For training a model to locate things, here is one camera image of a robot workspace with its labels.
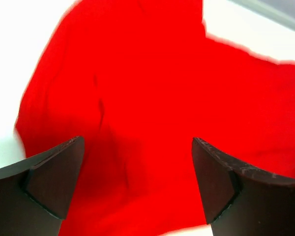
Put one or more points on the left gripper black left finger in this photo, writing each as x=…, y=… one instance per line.
x=35, y=193

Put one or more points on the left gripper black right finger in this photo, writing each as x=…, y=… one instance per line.
x=240, y=199

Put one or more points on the red t shirt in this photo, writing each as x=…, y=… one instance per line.
x=138, y=79

